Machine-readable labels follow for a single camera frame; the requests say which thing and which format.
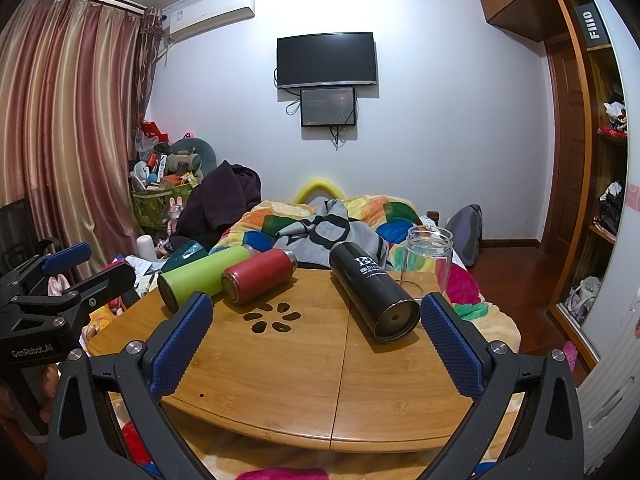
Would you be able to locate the green storage basket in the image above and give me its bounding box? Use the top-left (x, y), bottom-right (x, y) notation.
top-left (131, 181), bottom-right (197, 229)

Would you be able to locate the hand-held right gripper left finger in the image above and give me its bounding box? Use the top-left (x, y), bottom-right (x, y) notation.
top-left (47, 291), bottom-right (216, 480)

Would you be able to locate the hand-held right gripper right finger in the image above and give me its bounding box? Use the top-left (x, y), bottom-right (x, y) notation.
top-left (420, 291), bottom-right (598, 480)

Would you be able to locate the black insulated cup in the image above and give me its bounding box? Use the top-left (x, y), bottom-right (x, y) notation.
top-left (328, 241), bottom-right (421, 345)

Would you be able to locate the small black monitor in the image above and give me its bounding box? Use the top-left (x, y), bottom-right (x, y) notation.
top-left (300, 86), bottom-right (357, 129)

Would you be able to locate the round wooden folding table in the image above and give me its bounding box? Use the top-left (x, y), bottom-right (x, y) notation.
top-left (82, 194), bottom-right (522, 480)

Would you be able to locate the pink striped curtain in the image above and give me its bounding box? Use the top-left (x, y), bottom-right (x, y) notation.
top-left (0, 0), bottom-right (162, 281)

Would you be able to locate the white air conditioner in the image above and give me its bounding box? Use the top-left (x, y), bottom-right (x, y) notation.
top-left (161, 0), bottom-right (256, 44)

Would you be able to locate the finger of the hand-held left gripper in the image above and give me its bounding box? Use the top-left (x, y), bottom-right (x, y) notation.
top-left (0, 237), bottom-right (92, 303)
top-left (10, 262), bottom-right (138, 320)

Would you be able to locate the clear glass cup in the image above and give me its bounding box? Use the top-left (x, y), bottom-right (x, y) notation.
top-left (399, 226), bottom-right (454, 311)

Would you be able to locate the yellow foam tube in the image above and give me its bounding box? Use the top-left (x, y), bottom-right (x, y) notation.
top-left (292, 177), bottom-right (349, 206)

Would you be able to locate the grey backpack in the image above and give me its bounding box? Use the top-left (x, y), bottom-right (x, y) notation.
top-left (444, 204), bottom-right (485, 267)

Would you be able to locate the black mesh chair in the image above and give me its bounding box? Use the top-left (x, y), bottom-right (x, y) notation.
top-left (0, 198), bottom-right (40, 273)

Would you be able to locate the grey plush toy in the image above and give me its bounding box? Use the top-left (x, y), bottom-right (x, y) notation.
top-left (154, 137), bottom-right (217, 177)

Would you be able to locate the wall-mounted black television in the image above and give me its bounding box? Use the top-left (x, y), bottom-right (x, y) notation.
top-left (276, 31), bottom-right (379, 90)

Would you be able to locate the green insulated cup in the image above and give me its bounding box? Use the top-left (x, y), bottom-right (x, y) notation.
top-left (157, 246), bottom-right (256, 314)

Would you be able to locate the black cable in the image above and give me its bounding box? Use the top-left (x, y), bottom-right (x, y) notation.
top-left (329, 125), bottom-right (352, 152)

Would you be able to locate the pink rabbit toy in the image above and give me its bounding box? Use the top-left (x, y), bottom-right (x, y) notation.
top-left (167, 197), bottom-right (184, 234)

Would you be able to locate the dark purple jacket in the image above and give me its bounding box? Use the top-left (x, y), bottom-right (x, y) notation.
top-left (169, 160), bottom-right (264, 252)

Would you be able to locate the wooden overhead cabinet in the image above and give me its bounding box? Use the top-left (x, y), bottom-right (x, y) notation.
top-left (475, 0), bottom-right (577, 44)

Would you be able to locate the white handbag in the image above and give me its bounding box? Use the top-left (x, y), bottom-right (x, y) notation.
top-left (569, 275), bottom-right (602, 322)

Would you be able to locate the grey black patterned cloth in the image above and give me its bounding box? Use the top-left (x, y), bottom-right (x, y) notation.
top-left (274, 199), bottom-right (392, 267)

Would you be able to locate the pink slipper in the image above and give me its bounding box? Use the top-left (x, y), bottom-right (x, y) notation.
top-left (560, 340), bottom-right (582, 374)

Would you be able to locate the teal cup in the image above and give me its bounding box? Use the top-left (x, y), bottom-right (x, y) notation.
top-left (161, 240), bottom-right (209, 274)

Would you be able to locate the wooden shelf unit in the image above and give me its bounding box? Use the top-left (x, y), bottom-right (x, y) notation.
top-left (546, 0), bottom-right (640, 363)

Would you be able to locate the black box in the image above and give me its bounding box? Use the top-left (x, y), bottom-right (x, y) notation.
top-left (574, 2), bottom-right (612, 52)

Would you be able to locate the wooden door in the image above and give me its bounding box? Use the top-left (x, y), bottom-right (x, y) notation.
top-left (542, 35), bottom-right (592, 247)

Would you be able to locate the red insulated cup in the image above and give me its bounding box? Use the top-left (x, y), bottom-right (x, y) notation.
top-left (221, 248), bottom-right (299, 306)

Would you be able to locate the white ribbed panel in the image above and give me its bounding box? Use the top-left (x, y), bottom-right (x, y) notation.
top-left (574, 157), bottom-right (640, 477)

